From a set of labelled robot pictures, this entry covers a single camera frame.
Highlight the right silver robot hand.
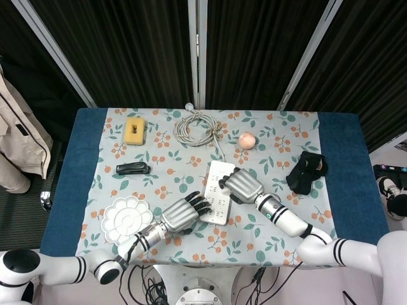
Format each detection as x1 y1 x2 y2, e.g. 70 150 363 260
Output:
218 167 266 206

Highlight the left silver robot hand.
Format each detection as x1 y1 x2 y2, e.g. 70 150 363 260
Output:
158 191 213 234

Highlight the white power strip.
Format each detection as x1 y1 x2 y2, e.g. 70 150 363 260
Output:
200 160 236 226

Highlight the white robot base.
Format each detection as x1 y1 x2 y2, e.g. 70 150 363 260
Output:
152 263 245 305

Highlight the floral fruit print tablecloth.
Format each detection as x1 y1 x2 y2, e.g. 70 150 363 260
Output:
76 107 338 266

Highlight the peach coloured ball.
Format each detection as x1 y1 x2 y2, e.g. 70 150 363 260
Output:
238 132 257 149

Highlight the white flower paint palette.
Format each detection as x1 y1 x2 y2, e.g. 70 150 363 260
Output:
100 196 154 245

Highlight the black crumpled cloth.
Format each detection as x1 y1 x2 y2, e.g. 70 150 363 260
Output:
285 151 329 195

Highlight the black stapler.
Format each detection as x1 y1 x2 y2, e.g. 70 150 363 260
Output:
115 161 151 175

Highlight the yellow sponge block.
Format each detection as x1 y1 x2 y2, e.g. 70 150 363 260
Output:
123 118 147 146

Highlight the blue table cover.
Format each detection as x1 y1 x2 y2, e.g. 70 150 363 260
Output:
39 107 390 258

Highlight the chrome metal fitting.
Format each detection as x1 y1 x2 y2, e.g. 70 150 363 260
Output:
39 190 53 213

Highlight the black and white sneaker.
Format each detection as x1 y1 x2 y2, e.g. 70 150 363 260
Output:
376 176 407 222

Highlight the beige jacket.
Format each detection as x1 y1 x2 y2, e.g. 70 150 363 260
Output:
0 63 54 194

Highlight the black cable bundle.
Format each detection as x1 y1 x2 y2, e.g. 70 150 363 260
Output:
119 265 169 305
244 266 284 305

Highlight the grey cable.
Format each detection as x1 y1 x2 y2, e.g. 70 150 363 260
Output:
174 102 228 163

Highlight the white partition frame post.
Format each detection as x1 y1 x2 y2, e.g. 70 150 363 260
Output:
14 0 96 108
188 0 208 109
275 0 344 111

